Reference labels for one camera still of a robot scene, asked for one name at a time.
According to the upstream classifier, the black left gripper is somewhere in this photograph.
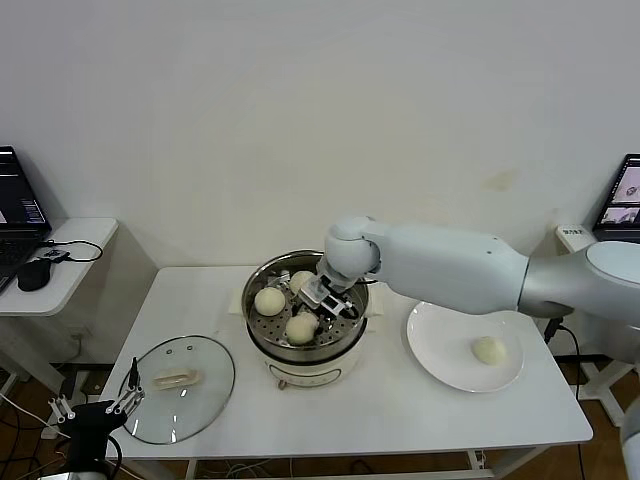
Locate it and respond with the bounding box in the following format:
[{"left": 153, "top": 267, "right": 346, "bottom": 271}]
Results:
[{"left": 48, "top": 356, "right": 147, "bottom": 472}]

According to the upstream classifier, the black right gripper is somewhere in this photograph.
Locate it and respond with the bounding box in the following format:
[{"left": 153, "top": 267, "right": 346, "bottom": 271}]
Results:
[{"left": 272, "top": 269, "right": 363, "bottom": 335}]

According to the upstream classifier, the white steamed baozi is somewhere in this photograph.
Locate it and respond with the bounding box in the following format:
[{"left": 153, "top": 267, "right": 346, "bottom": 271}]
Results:
[
  {"left": 254, "top": 287, "right": 287, "bottom": 317},
  {"left": 472, "top": 335, "right": 508, "bottom": 365},
  {"left": 289, "top": 270, "right": 317, "bottom": 296},
  {"left": 284, "top": 313, "right": 320, "bottom": 347}
]

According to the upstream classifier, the glass pot lid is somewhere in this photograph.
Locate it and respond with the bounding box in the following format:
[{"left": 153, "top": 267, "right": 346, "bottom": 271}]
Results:
[{"left": 118, "top": 334, "right": 237, "bottom": 445}]

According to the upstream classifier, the stainless steel steamer basket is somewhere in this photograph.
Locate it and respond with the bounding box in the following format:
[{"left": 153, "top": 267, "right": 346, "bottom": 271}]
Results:
[{"left": 228, "top": 252, "right": 386, "bottom": 354}]

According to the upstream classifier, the cream electric cooker base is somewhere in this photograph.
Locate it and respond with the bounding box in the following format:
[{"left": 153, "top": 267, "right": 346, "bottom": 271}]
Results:
[{"left": 247, "top": 317, "right": 382, "bottom": 391}]

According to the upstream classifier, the black computer mouse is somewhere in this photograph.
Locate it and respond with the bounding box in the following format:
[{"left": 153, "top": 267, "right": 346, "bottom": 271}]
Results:
[{"left": 17, "top": 259, "right": 53, "bottom": 293}]

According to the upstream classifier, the white round plate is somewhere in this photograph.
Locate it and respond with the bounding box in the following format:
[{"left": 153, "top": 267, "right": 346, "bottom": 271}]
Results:
[{"left": 406, "top": 298, "right": 526, "bottom": 394}]

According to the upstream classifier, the white side table with mouse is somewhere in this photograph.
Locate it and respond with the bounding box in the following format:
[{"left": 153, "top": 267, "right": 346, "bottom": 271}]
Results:
[{"left": 0, "top": 218, "right": 121, "bottom": 441}]

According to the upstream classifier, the black laptop beside mouse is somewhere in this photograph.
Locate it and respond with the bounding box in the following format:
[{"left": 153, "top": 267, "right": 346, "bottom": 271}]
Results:
[{"left": 0, "top": 146, "right": 54, "bottom": 295}]

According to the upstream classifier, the white side table with strip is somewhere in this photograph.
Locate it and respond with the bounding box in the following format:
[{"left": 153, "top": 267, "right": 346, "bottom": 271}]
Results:
[{"left": 547, "top": 222, "right": 640, "bottom": 429}]

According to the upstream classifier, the black laptop beside power strip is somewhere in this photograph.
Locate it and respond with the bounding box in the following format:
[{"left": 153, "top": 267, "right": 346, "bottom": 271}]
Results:
[{"left": 591, "top": 153, "right": 640, "bottom": 246}]

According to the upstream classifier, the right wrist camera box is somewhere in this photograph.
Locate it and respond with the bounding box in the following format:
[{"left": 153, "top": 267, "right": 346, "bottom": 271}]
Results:
[{"left": 298, "top": 277, "right": 332, "bottom": 307}]

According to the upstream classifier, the black usb hub cable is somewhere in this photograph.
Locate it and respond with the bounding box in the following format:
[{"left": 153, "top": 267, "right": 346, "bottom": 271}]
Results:
[{"left": 38, "top": 239, "right": 105, "bottom": 265}]

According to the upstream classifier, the white main table frame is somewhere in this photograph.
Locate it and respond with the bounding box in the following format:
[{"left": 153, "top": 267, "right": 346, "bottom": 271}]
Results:
[{"left": 184, "top": 444, "right": 554, "bottom": 480}]

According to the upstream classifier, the black adapter cable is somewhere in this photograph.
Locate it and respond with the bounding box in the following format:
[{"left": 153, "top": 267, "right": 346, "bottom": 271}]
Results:
[{"left": 543, "top": 314, "right": 586, "bottom": 401}]

